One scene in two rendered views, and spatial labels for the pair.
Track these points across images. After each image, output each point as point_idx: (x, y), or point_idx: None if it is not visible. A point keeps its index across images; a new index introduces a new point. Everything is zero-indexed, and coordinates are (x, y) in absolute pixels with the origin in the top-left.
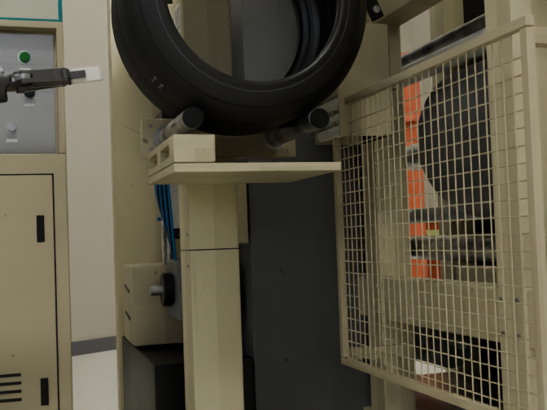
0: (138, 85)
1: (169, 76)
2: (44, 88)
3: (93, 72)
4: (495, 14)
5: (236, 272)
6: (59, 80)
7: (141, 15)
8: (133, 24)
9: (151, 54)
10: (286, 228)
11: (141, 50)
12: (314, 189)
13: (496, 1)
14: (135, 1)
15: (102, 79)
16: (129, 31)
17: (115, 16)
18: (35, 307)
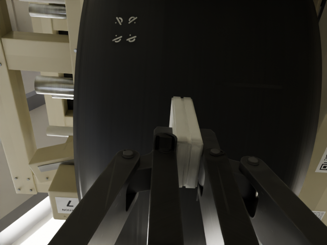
0: (261, 66)
1: (93, 27)
2: (292, 223)
3: (170, 126)
4: (81, 0)
5: None
6: (108, 169)
7: (79, 150)
8: (91, 147)
9: (88, 81)
10: None
11: (97, 99)
12: None
13: (79, 8)
14: (83, 175)
15: (173, 96)
16: (108, 146)
17: (198, 201)
18: None
